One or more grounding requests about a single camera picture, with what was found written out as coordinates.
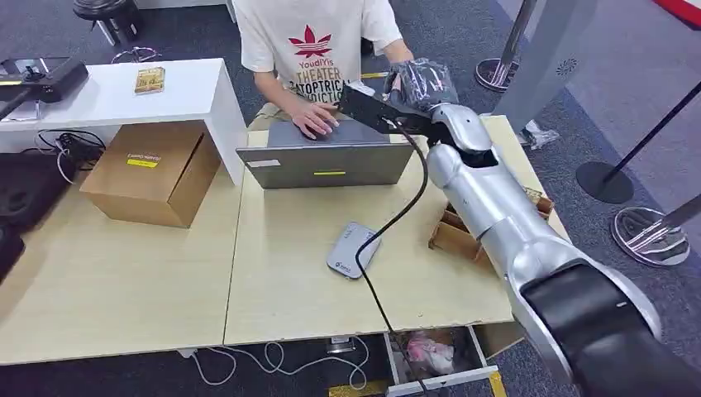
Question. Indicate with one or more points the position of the plastic-wrapped grey right robot hand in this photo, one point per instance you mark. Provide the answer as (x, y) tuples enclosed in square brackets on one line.
[(424, 82)]

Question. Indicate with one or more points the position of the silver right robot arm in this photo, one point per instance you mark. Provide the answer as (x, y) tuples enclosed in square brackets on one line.
[(482, 192)]

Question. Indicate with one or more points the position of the chrome stanchion with round base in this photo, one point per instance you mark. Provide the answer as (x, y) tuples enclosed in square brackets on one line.
[(501, 66)]

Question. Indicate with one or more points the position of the person's right hand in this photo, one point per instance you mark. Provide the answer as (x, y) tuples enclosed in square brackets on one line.
[(315, 119)]

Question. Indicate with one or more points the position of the person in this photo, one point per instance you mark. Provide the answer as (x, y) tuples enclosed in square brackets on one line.
[(312, 49)]

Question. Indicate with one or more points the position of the grey laptop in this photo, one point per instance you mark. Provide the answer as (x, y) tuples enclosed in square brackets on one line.
[(328, 161)]

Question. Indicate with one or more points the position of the grey standing panel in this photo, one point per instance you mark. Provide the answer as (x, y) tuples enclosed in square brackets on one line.
[(547, 60)]

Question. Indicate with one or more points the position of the crumpled clear plastic wrap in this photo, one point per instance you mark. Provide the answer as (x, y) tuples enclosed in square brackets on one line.
[(539, 136)]

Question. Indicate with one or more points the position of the wooden card box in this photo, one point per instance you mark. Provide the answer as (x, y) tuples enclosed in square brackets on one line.
[(454, 235)]

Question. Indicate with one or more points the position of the grey card reader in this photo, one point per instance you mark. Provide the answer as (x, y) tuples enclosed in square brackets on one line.
[(353, 249)]

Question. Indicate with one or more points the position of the black stanchion with round base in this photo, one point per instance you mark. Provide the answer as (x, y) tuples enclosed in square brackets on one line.
[(605, 183)]

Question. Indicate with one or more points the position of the white desk shelf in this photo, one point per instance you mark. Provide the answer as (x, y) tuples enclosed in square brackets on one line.
[(181, 93)]

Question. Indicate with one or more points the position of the red barrier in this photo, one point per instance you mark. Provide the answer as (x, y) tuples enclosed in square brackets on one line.
[(682, 10)]

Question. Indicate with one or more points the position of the pink plastic bag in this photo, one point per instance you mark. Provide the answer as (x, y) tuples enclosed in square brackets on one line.
[(430, 353)]

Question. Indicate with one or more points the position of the chrome stanchion with glossy base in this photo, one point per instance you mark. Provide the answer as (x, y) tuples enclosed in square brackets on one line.
[(649, 238)]

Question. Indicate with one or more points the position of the small golden card pack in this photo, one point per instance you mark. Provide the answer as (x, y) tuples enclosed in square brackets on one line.
[(149, 80)]

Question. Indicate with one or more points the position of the brown cardboard box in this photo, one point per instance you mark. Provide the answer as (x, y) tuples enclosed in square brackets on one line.
[(148, 175)]

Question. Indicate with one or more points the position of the white drawer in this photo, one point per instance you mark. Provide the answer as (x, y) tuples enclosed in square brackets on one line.
[(438, 381)]

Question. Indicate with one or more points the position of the black stool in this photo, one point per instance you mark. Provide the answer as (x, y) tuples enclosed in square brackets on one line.
[(109, 13)]

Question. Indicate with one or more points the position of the black device on stand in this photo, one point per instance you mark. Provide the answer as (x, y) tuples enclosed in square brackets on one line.
[(52, 79)]

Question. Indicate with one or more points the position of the black bag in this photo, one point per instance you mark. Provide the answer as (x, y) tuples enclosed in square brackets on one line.
[(30, 189)]

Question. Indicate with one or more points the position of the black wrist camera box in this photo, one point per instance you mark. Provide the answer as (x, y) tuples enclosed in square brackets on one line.
[(372, 109)]

